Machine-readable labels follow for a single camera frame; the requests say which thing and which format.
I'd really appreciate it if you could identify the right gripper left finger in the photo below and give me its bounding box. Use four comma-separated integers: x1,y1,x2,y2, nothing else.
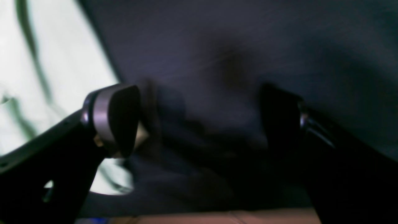
0,84,140,224

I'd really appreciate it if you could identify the light green T-shirt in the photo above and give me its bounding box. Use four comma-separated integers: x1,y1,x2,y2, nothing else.
0,0,134,196

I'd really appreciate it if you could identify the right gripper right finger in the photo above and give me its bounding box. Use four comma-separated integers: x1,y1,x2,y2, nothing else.
260,84,397,224

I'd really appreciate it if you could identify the black table cloth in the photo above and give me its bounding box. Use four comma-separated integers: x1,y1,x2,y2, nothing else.
79,0,398,217

